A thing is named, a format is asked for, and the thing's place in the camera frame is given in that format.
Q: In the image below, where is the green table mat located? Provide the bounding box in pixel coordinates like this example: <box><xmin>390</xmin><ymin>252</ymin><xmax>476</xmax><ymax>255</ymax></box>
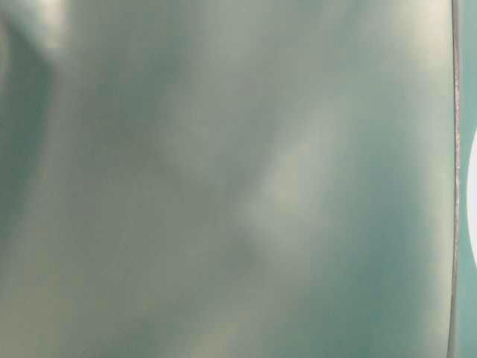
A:
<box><xmin>1</xmin><ymin>1</ymin><xmax>476</xmax><ymax>357</ymax></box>

